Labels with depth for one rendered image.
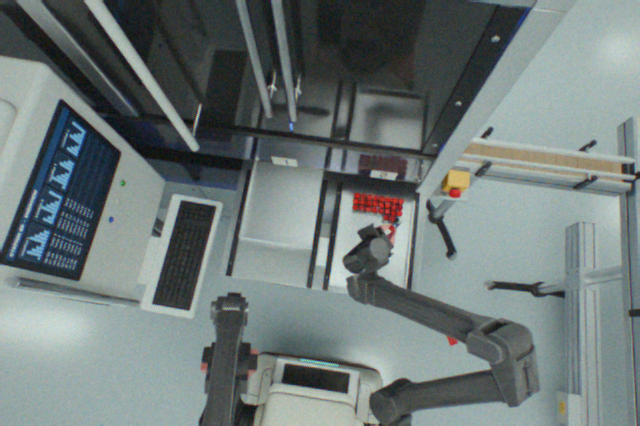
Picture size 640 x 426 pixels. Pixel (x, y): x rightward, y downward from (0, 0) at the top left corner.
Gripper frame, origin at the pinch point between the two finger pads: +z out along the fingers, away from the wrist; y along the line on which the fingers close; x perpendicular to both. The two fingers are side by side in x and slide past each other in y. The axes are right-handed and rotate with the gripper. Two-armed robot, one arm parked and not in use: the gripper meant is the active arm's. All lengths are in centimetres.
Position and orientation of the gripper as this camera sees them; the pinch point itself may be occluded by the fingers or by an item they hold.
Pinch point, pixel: (391, 227)
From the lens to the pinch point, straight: 122.5
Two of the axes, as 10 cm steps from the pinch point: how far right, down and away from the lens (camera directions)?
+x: -5.4, 3.0, 7.8
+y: -5.6, -8.3, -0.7
